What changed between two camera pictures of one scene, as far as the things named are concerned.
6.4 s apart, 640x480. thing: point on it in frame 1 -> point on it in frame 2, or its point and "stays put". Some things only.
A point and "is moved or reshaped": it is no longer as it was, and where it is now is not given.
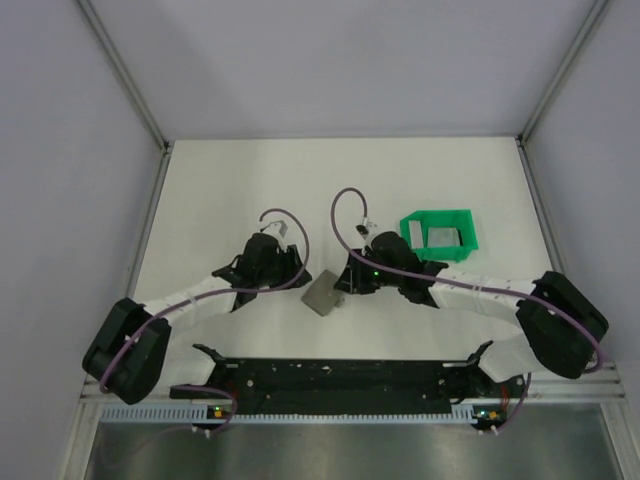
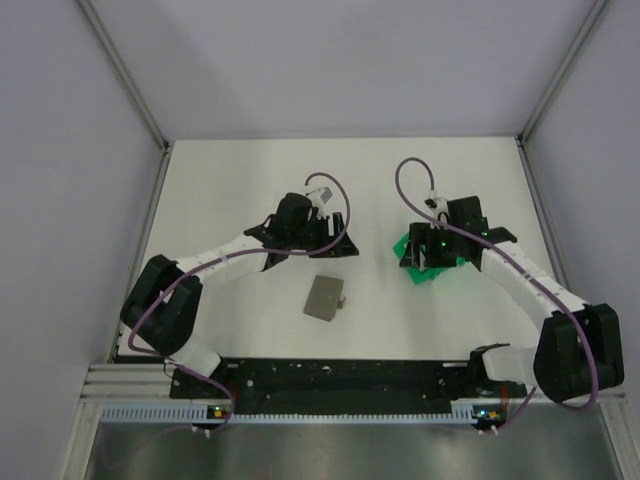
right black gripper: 353,280 -> 422,233
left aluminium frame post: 134,91 stays put
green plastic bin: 447,235 is moved or reshaped
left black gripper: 291,260 -> 323,225
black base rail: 345,386 stays put
